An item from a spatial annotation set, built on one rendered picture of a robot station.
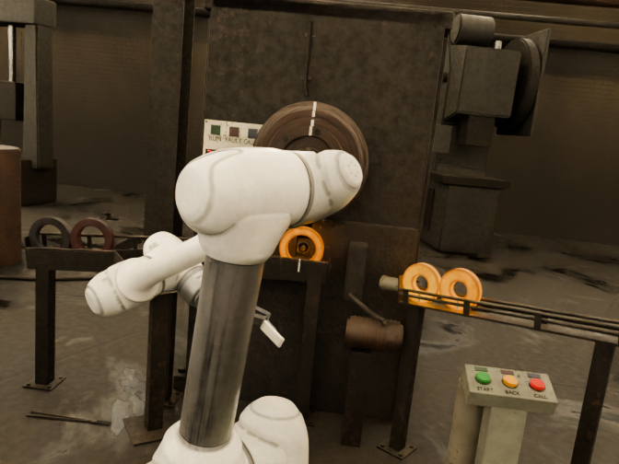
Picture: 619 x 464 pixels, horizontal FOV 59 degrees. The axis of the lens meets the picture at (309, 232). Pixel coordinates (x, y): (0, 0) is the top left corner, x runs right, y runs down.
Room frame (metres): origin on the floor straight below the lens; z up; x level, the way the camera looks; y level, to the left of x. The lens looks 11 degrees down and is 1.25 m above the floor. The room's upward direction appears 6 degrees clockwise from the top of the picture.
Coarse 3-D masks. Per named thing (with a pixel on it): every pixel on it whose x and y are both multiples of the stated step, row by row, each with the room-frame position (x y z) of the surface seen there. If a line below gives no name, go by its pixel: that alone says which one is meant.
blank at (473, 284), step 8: (448, 272) 1.96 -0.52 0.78; (456, 272) 1.94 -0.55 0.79; (464, 272) 1.92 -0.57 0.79; (472, 272) 1.93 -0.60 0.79; (440, 280) 1.98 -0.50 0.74; (448, 280) 1.96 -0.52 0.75; (456, 280) 1.94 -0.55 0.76; (464, 280) 1.92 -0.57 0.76; (472, 280) 1.90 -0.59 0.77; (440, 288) 1.97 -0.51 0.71; (448, 288) 1.95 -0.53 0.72; (472, 288) 1.90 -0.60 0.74; (480, 288) 1.89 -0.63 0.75; (456, 296) 1.95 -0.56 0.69; (472, 296) 1.90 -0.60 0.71; (480, 296) 1.90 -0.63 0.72; (472, 304) 1.89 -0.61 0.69
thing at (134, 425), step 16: (128, 256) 2.05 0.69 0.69; (160, 304) 1.99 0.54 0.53; (160, 320) 1.99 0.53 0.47; (160, 336) 1.99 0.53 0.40; (160, 352) 2.00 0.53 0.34; (160, 368) 2.00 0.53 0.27; (160, 384) 2.00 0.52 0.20; (160, 400) 2.00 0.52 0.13; (144, 416) 2.08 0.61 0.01; (160, 416) 2.00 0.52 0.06; (128, 432) 1.96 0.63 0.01; (144, 432) 1.97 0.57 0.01; (160, 432) 1.98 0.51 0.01
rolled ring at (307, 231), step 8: (288, 232) 2.22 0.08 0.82; (296, 232) 2.22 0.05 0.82; (304, 232) 2.22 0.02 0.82; (312, 232) 2.22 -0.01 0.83; (288, 240) 2.22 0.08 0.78; (320, 240) 2.21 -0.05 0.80; (280, 248) 2.22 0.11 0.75; (320, 248) 2.21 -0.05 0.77; (288, 256) 2.22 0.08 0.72; (320, 256) 2.21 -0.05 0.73
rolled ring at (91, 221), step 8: (80, 224) 2.28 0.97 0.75; (88, 224) 2.28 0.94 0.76; (96, 224) 2.27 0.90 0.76; (104, 224) 2.28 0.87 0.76; (72, 232) 2.28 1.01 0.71; (80, 232) 2.30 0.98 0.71; (104, 232) 2.27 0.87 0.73; (112, 232) 2.30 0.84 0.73; (72, 240) 2.28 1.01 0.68; (80, 240) 2.31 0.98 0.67; (112, 240) 2.28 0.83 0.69; (80, 248) 2.28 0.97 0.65; (104, 248) 2.27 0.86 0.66; (112, 248) 2.30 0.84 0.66
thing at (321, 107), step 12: (288, 108) 2.20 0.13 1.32; (300, 108) 2.20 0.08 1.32; (312, 108) 2.20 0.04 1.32; (324, 108) 2.19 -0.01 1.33; (336, 108) 2.19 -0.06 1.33; (276, 120) 2.21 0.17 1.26; (348, 120) 2.19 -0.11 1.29; (264, 132) 2.21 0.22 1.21; (360, 132) 2.18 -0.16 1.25; (360, 144) 2.18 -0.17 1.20; (360, 156) 2.18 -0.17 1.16; (348, 204) 2.19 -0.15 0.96
